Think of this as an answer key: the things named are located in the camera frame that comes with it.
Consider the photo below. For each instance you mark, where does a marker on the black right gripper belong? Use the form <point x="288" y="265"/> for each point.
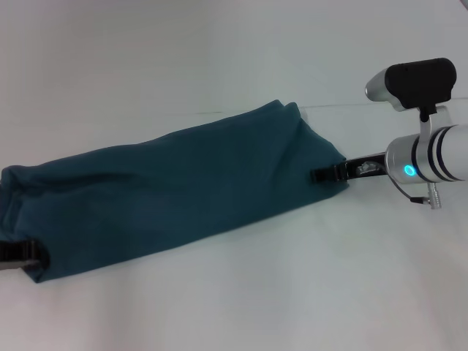
<point x="365" y="166"/>

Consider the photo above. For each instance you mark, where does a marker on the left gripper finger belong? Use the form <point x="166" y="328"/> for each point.
<point x="25" y="254"/>

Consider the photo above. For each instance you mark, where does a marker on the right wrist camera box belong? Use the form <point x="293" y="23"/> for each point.
<point x="420" y="82"/>

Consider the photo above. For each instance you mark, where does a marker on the teal blue shirt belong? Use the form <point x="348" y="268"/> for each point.
<point x="164" y="201"/>

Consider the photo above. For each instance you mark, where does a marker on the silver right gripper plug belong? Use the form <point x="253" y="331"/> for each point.
<point x="367" y="168"/>

